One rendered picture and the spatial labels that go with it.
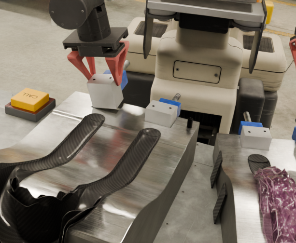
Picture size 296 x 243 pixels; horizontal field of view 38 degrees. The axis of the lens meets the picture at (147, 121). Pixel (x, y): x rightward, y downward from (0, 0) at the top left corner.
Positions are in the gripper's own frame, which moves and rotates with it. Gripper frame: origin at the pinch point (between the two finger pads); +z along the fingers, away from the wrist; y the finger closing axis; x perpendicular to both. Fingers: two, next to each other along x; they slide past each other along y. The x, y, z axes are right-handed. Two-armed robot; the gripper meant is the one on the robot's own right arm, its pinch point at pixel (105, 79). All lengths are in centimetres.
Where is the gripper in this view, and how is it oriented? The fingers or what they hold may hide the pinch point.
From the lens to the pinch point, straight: 81.2
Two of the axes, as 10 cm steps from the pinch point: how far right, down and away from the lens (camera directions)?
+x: 3.3, -5.8, 7.5
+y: 9.3, 0.7, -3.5
